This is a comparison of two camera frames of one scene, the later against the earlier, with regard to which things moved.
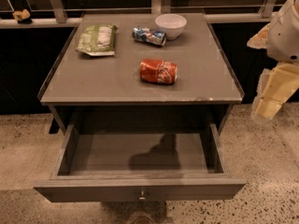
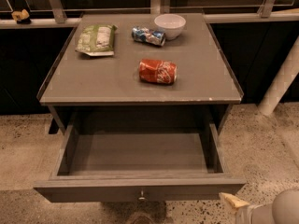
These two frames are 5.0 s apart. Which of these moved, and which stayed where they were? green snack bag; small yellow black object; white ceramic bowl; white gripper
Moved: white gripper
Stayed: green snack bag; white ceramic bowl; small yellow black object
